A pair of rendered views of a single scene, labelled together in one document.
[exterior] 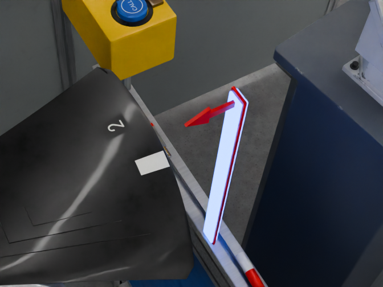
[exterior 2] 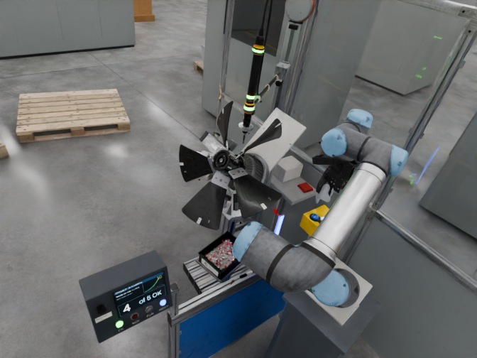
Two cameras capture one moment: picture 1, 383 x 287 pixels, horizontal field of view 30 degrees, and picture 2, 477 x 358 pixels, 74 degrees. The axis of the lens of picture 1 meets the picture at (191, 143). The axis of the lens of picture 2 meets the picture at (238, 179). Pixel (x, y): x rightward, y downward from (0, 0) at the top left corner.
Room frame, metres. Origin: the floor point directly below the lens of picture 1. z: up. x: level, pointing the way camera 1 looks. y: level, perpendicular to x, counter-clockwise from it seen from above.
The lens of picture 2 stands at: (0.16, -1.07, 2.16)
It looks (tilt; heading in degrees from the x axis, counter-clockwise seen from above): 38 degrees down; 87
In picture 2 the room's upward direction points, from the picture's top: 9 degrees clockwise
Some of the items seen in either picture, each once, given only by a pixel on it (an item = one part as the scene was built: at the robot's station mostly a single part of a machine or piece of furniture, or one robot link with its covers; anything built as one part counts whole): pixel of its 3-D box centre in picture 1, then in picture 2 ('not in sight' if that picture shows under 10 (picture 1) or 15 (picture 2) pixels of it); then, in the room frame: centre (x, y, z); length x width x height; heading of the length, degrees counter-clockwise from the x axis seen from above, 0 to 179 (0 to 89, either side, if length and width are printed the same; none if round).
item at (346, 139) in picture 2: not in sight; (345, 141); (0.50, -0.27, 1.73); 0.11 x 0.11 x 0.08; 49
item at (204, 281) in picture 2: not in sight; (231, 270); (0.31, 0.46, 0.04); 0.62 x 0.45 x 0.08; 37
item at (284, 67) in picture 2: not in sight; (282, 70); (0.43, 0.83, 1.54); 0.10 x 0.07 x 0.09; 72
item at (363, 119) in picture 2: not in sight; (355, 129); (0.55, -0.19, 1.73); 0.09 x 0.08 x 0.11; 49
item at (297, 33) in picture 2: not in sight; (267, 152); (0.46, 0.92, 0.90); 0.08 x 0.06 x 1.80; 162
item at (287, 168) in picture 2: not in sight; (285, 167); (0.58, 0.74, 0.92); 0.17 x 0.16 x 0.11; 37
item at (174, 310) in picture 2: not in sight; (174, 300); (0.02, -0.37, 0.96); 0.03 x 0.03 x 0.20; 37
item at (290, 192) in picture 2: not in sight; (287, 182); (0.60, 0.66, 0.85); 0.36 x 0.24 x 0.03; 127
